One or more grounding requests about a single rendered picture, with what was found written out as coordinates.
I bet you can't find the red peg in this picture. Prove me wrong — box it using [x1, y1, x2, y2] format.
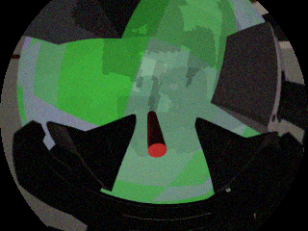
[147, 111, 167, 158]

